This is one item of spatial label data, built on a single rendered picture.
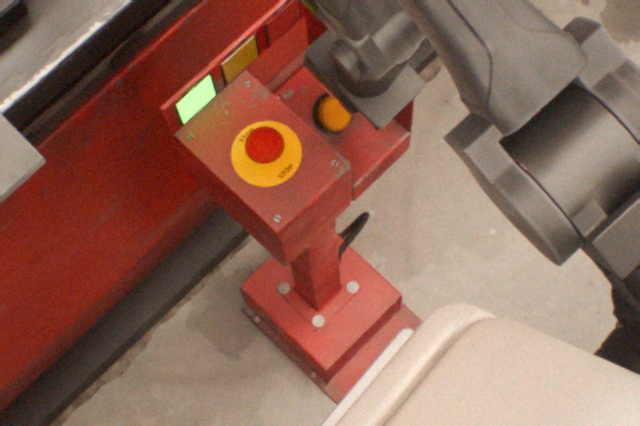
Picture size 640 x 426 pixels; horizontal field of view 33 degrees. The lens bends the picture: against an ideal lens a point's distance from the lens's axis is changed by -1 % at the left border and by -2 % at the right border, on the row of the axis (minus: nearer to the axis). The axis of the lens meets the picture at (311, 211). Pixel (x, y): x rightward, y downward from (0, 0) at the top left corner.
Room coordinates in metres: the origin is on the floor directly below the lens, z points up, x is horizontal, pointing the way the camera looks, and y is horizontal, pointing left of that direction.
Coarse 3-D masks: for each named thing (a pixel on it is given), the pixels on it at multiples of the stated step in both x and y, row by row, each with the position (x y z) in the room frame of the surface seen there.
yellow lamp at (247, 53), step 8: (248, 40) 0.54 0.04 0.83; (240, 48) 0.53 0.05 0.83; (248, 48) 0.54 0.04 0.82; (256, 48) 0.54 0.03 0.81; (232, 56) 0.53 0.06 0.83; (240, 56) 0.53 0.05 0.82; (248, 56) 0.54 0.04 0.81; (256, 56) 0.54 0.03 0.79; (224, 64) 0.52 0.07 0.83; (232, 64) 0.52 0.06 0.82; (240, 64) 0.53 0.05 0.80; (248, 64) 0.54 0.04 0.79; (224, 72) 0.52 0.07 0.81; (232, 72) 0.52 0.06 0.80; (240, 72) 0.53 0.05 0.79
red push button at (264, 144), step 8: (256, 128) 0.45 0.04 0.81; (264, 128) 0.45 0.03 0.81; (272, 128) 0.45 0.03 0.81; (248, 136) 0.45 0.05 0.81; (256, 136) 0.44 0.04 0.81; (264, 136) 0.44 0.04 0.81; (272, 136) 0.44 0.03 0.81; (280, 136) 0.44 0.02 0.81; (248, 144) 0.44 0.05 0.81; (256, 144) 0.44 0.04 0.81; (264, 144) 0.43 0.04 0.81; (272, 144) 0.43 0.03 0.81; (280, 144) 0.43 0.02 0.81; (248, 152) 0.43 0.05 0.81; (256, 152) 0.43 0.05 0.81; (264, 152) 0.43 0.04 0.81; (272, 152) 0.42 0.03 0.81; (280, 152) 0.43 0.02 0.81; (256, 160) 0.42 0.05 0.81; (264, 160) 0.42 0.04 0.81; (272, 160) 0.42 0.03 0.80
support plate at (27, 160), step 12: (0, 120) 0.41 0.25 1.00; (0, 132) 0.40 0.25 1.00; (12, 132) 0.39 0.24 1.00; (0, 144) 0.39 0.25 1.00; (12, 144) 0.38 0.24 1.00; (24, 144) 0.38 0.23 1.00; (0, 156) 0.37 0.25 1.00; (12, 156) 0.37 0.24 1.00; (24, 156) 0.37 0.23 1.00; (36, 156) 0.37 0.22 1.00; (0, 168) 0.36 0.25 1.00; (12, 168) 0.36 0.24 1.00; (24, 168) 0.36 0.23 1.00; (36, 168) 0.36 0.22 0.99; (0, 180) 0.35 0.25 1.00; (12, 180) 0.35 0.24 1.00; (24, 180) 0.35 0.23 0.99; (0, 192) 0.34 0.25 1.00
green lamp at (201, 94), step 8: (208, 80) 0.50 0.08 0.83; (200, 88) 0.50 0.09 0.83; (208, 88) 0.50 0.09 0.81; (192, 96) 0.49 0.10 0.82; (200, 96) 0.50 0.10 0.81; (208, 96) 0.50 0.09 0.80; (176, 104) 0.48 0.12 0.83; (184, 104) 0.48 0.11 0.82; (192, 104) 0.49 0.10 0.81; (200, 104) 0.49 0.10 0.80; (184, 112) 0.48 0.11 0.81; (192, 112) 0.49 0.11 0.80; (184, 120) 0.48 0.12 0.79
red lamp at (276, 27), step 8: (296, 0) 0.58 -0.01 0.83; (288, 8) 0.57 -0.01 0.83; (296, 8) 0.58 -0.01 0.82; (280, 16) 0.57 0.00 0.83; (288, 16) 0.57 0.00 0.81; (296, 16) 0.58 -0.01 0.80; (272, 24) 0.56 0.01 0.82; (280, 24) 0.56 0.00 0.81; (288, 24) 0.57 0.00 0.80; (272, 32) 0.56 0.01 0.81; (280, 32) 0.56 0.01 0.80; (272, 40) 0.56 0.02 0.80
